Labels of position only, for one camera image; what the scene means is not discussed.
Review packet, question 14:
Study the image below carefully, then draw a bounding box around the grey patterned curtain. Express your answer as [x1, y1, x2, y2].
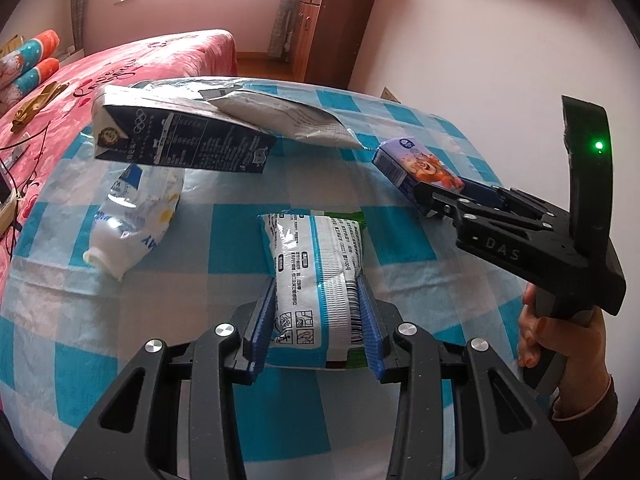
[267, 0, 301, 63]
[70, 0, 89, 56]

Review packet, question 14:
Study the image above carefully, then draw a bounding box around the bed with pink sheet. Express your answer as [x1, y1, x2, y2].
[0, 29, 238, 241]

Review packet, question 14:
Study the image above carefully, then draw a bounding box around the person's right hand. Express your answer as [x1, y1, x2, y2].
[516, 282, 610, 416]

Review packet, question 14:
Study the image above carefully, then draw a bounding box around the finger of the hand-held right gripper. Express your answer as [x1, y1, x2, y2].
[412, 180, 552, 232]
[460, 179, 569, 222]

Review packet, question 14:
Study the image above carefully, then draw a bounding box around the white and green packet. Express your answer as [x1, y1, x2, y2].
[257, 210, 368, 372]

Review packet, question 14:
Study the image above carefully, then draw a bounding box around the white electronic device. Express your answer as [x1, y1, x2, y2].
[0, 170, 17, 233]

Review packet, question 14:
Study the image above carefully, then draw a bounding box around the blue checkered tablecloth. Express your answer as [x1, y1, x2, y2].
[0, 75, 556, 480]

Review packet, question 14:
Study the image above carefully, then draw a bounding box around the small purple milk carton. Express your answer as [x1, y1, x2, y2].
[372, 137, 466, 207]

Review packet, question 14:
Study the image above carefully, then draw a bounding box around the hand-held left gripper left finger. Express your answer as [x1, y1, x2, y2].
[52, 277, 278, 480]

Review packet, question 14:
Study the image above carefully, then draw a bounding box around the person's right forearm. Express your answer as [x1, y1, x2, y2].
[547, 374, 619, 467]

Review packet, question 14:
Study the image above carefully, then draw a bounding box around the white pouch with blue print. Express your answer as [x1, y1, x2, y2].
[82, 164, 182, 281]

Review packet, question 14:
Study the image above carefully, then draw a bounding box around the grey plastic bag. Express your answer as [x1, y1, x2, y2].
[132, 77, 368, 151]

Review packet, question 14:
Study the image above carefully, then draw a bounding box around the dark blue milk carton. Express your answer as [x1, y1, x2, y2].
[92, 85, 278, 176]

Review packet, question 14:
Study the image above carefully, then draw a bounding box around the gold cloth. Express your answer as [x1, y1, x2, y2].
[11, 81, 68, 133]

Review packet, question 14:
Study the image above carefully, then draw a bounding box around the folded cartoon print quilt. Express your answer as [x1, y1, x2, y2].
[0, 29, 62, 107]

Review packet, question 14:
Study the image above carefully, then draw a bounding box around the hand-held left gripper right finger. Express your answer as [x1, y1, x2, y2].
[356, 277, 566, 480]

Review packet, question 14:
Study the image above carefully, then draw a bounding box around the brown wooden cabinet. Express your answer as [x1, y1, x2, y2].
[292, 0, 381, 88]

